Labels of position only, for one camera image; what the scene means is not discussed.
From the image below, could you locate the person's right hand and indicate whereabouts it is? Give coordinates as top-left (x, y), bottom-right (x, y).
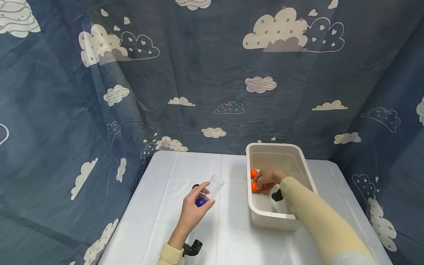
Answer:
top-left (253, 168), bottom-right (289, 195)

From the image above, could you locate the person's left hand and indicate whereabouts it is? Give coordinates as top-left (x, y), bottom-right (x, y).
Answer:
top-left (167, 182), bottom-right (215, 250)

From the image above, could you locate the clear plastic tube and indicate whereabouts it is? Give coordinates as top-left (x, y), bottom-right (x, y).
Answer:
top-left (195, 175), bottom-right (225, 207)

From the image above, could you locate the person's right forearm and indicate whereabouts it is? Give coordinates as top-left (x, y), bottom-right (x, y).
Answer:
top-left (280, 176), bottom-right (378, 265)

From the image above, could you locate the white plastic bin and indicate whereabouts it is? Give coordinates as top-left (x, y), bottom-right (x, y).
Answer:
top-left (245, 143), bottom-right (319, 231)

